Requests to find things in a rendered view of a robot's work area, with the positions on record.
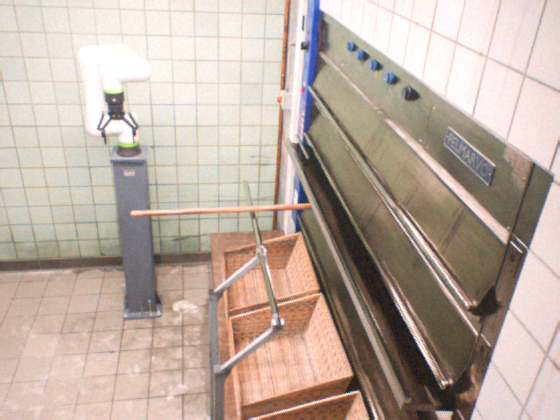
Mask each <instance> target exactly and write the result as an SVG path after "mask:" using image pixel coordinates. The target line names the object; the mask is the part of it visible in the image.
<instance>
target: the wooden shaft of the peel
mask: <svg viewBox="0 0 560 420"><path fill-rule="evenodd" d="M308 209H313V208H312V206H311V204H292V205H272V206H231V207H210V208H189V209H169V210H148V211H132V212H130V215H131V217H152V216H171V215H191V214H211V213H230V212H269V211H289V210H308Z"/></svg>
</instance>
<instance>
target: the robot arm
mask: <svg viewBox="0 0 560 420"><path fill-rule="evenodd" d="M78 62H79V66H80V69H81V73H82V77H83V82H84V94H85V106H86V118H85V128H86V131H87V132H88V133H89V134H90V136H92V137H104V143H105V145H107V137H113V136H116V137H117V141H118V149H117V150H116V152H117V154H118V155H119V156H121V157H135V156H137V155H139V154H142V149H141V148H140V143H139V128H140V126H139V125H138V120H137V115H136V114H135V113H133V112H131V111H130V110H129V111H124V101H125V99H124V83H126V82H144V81H146V80H148V79H149V78H150V76H151V74H152V68H151V66H150V64H149V63H147V61H146V60H144V59H141V58H139V57H137V55H136V53H135V51H133V50H132V49H131V48H130V47H129V46H128V45H124V44H118V45H86V46H84V47H83V48H81V49H80V51H78ZM102 84H103V85H102ZM103 89H104V96H105V102H106V103H107V108H108V112H106V108H105V103H104V96H103Z"/></svg>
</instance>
